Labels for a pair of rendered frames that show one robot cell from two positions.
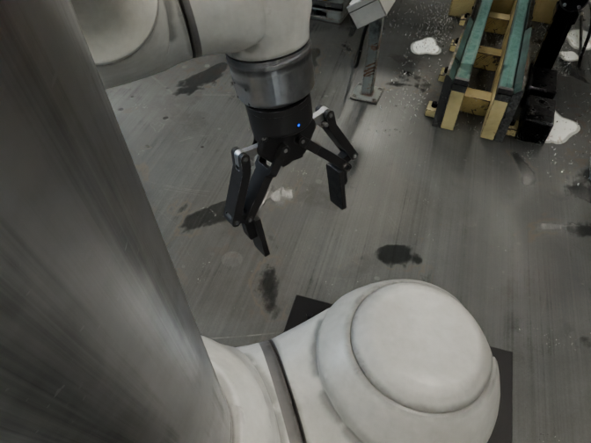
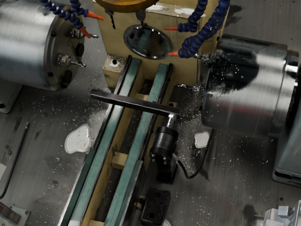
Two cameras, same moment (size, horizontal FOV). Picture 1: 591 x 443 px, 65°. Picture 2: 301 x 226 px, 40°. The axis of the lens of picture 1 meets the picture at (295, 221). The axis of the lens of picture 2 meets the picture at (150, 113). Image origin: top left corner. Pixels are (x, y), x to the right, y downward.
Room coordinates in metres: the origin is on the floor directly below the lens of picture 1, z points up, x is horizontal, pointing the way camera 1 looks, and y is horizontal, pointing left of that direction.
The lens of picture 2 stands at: (0.65, -0.64, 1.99)
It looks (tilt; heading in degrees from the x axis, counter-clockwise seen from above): 62 degrees down; 3
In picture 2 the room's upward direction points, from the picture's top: 10 degrees counter-clockwise
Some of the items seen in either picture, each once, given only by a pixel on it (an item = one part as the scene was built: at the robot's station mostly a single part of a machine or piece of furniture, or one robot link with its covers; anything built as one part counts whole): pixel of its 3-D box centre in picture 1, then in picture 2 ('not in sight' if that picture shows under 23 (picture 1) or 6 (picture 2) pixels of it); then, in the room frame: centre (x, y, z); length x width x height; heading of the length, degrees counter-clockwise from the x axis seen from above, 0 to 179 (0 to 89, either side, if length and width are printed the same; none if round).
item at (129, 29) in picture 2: not in sight; (147, 43); (1.41, -0.62, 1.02); 0.15 x 0.02 x 0.15; 68
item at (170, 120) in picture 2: not in sight; (169, 127); (1.13, -0.66, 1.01); 0.08 x 0.02 x 0.02; 158
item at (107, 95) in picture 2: not in sight; (135, 104); (1.21, -0.57, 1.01); 0.26 x 0.04 x 0.03; 68
